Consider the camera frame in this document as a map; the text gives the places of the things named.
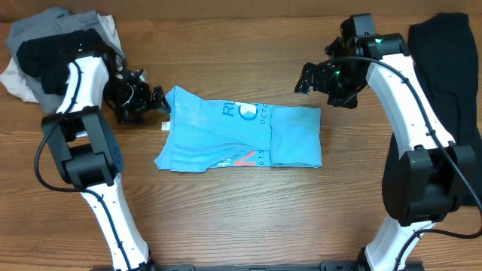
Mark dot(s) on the white folded garment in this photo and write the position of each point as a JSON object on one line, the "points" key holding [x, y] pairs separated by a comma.
{"points": [[15, 84]]}

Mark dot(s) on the black garment at right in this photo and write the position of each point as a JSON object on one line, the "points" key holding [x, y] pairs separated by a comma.
{"points": [[446, 66]]}

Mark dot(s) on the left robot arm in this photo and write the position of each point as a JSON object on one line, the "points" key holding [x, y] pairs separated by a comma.
{"points": [[88, 156]]}

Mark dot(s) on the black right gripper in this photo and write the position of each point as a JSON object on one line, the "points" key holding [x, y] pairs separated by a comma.
{"points": [[314, 75]]}

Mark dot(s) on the grey folded garment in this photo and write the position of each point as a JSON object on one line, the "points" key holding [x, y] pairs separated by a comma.
{"points": [[41, 22]]}

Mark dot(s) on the light blue t-shirt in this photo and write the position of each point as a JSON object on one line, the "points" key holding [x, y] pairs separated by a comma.
{"points": [[208, 134]]}

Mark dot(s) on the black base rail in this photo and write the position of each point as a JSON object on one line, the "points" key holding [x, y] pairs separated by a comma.
{"points": [[256, 267]]}

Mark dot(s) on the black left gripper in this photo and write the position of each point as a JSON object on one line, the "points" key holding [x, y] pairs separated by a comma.
{"points": [[143, 104]]}

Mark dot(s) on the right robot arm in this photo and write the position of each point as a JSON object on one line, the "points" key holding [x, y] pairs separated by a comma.
{"points": [[431, 174]]}

